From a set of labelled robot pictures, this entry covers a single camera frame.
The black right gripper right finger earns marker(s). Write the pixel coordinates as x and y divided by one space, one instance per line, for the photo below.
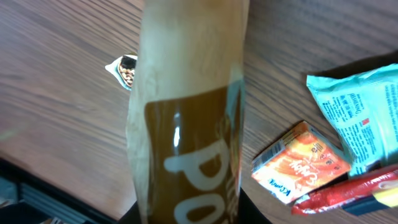
248 213

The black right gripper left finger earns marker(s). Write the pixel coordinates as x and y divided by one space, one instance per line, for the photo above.
132 216

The red snack stick packet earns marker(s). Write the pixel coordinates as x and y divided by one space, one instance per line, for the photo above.
346 192

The orange small snack box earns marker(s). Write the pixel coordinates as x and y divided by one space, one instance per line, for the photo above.
299 162

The beige snack pouch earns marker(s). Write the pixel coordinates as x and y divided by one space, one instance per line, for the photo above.
184 126

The teal plastic packet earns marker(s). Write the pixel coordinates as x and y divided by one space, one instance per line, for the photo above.
362 109

